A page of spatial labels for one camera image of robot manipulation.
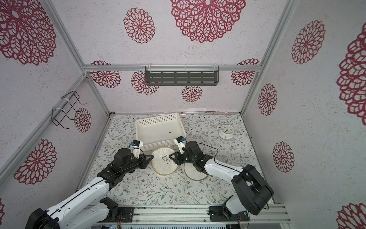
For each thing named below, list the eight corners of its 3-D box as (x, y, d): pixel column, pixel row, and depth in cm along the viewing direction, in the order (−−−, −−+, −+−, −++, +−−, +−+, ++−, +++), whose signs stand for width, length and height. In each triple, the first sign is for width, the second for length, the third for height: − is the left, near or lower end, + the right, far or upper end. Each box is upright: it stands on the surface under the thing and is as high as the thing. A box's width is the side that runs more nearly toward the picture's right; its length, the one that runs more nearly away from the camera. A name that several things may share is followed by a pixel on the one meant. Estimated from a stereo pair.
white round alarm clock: (219, 140, 107) (220, 136, 103) (216, 127, 114) (217, 123, 110) (234, 139, 107) (236, 136, 103) (230, 127, 114) (232, 123, 110)
